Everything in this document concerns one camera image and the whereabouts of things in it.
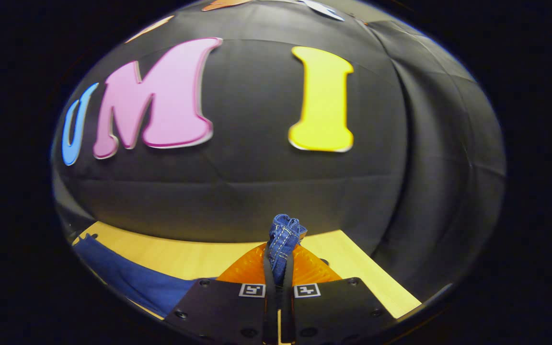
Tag black backdrop cloth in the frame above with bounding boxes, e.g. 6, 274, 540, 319
51, 0, 506, 302

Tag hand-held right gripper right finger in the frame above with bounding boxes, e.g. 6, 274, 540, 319
280, 244, 396, 345

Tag blue denim jeans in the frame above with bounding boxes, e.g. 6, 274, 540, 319
72, 214, 308, 318

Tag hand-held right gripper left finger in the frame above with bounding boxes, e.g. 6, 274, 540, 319
165, 242, 276, 345

